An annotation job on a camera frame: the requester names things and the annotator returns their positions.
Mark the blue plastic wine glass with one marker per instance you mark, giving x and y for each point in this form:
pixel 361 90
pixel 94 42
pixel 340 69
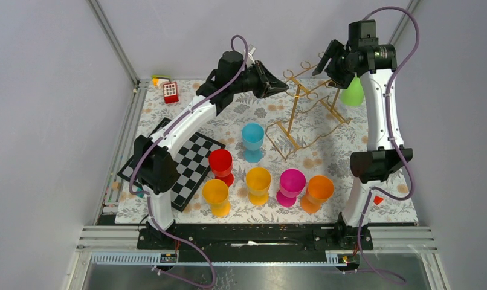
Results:
pixel 252 138

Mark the yellow plastic wine glass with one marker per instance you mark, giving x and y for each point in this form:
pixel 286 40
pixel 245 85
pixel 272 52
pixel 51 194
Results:
pixel 215 192

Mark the red curved piece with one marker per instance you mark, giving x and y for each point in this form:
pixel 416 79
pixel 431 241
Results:
pixel 377 200

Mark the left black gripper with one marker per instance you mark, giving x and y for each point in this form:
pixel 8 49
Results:
pixel 269 84

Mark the orange plastic wine glass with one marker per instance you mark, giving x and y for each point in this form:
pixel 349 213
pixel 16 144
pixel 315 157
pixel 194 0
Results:
pixel 318 190

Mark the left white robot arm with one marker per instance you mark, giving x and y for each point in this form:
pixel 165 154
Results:
pixel 153 159

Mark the red toy block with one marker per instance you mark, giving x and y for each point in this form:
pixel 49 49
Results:
pixel 170 93

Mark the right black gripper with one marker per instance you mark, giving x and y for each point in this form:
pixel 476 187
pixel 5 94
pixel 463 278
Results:
pixel 341 81

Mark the amber plastic wine glass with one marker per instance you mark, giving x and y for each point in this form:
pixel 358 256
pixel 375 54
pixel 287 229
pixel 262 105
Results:
pixel 258 181

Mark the small colourful toy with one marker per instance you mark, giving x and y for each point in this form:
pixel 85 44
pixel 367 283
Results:
pixel 159 80

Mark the green plastic wine glass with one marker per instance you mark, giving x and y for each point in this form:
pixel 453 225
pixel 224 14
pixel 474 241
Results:
pixel 354 95

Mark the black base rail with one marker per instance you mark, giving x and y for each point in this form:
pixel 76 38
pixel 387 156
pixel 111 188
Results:
pixel 247 243

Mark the magenta plastic wine glass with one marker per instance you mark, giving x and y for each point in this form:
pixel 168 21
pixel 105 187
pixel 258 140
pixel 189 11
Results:
pixel 291 184

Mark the black white checkerboard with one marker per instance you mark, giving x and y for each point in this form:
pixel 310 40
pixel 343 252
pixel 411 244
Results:
pixel 193 167

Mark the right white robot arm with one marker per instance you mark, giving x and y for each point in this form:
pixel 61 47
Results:
pixel 374 64

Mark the red plastic wine glass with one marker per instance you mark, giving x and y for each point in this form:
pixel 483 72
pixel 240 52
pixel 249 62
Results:
pixel 221 164

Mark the floral table mat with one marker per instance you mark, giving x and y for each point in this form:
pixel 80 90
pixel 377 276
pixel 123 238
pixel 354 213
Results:
pixel 328 157

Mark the gold wire glass rack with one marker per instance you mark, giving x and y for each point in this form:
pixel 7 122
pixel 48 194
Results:
pixel 314 115

